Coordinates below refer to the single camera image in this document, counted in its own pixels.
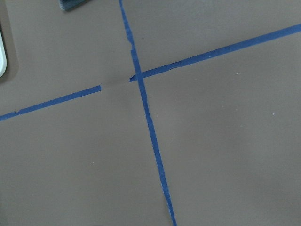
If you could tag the grey folded cloth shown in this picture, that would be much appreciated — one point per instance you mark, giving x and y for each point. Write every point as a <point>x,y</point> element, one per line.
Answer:
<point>67,5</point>

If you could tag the cream bear tray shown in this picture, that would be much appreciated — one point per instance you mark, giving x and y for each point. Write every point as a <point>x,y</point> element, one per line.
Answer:
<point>3,58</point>

